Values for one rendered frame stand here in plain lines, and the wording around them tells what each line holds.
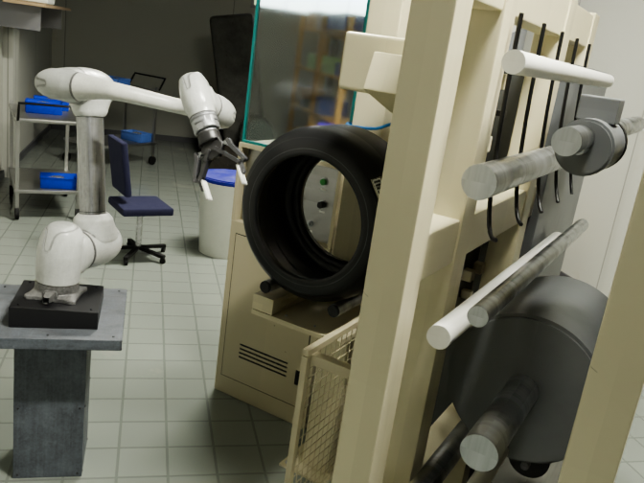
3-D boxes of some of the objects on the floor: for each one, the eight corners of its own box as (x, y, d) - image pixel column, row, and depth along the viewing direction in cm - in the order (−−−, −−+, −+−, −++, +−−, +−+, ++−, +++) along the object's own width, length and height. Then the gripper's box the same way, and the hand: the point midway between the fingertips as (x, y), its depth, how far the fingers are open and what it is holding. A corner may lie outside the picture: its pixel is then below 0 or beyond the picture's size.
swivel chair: (169, 248, 546) (177, 140, 521) (170, 268, 500) (178, 150, 475) (103, 243, 533) (108, 132, 508) (97, 264, 487) (102, 144, 462)
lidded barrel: (245, 241, 592) (253, 170, 574) (264, 262, 546) (273, 184, 528) (186, 241, 571) (193, 167, 553) (200, 261, 525) (207, 181, 507)
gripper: (171, 145, 220) (189, 205, 217) (234, 114, 213) (254, 175, 209) (183, 149, 227) (201, 207, 224) (244, 119, 220) (264, 179, 216)
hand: (225, 189), depth 217 cm, fingers open, 13 cm apart
